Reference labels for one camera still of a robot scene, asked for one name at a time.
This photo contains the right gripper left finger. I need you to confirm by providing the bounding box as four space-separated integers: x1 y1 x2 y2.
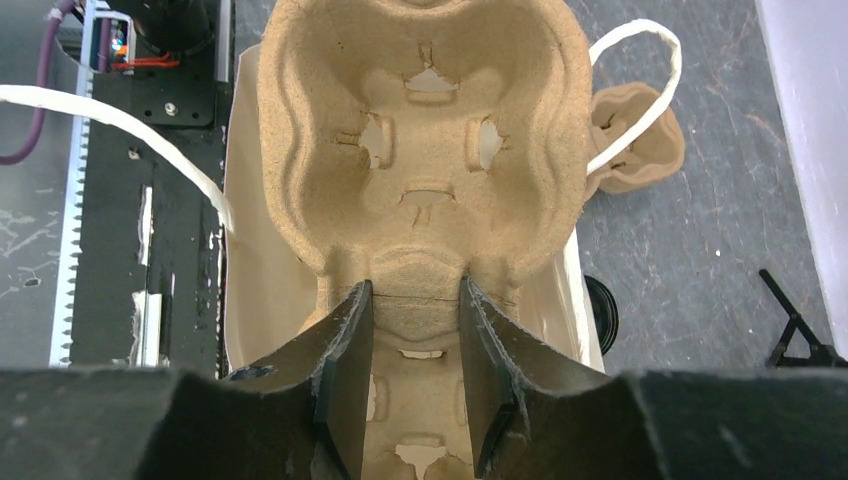
1 281 374 479

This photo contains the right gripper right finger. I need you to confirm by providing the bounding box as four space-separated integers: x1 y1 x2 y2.
459 278 847 479

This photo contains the brown paper bag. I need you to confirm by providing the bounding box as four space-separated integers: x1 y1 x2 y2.
1 19 682 371

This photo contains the cardboard cup carrier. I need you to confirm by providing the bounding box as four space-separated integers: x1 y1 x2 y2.
258 1 592 479
584 82 685 200

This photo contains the black microphone tripod stand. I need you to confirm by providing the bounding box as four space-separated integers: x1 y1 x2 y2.
758 269 847 368

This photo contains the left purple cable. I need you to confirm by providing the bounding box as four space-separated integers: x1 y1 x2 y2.
0 0 81 167

